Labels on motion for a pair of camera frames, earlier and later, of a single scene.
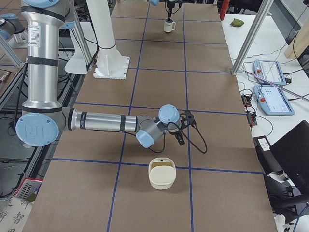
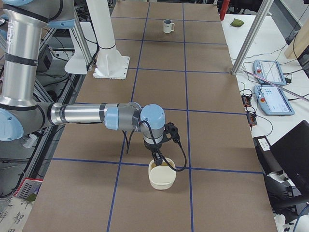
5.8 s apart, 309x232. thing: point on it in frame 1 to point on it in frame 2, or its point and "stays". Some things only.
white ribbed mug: x=169 y=25 stays
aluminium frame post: x=265 y=6 stays
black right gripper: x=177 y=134 to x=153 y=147
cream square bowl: x=161 y=173 stays
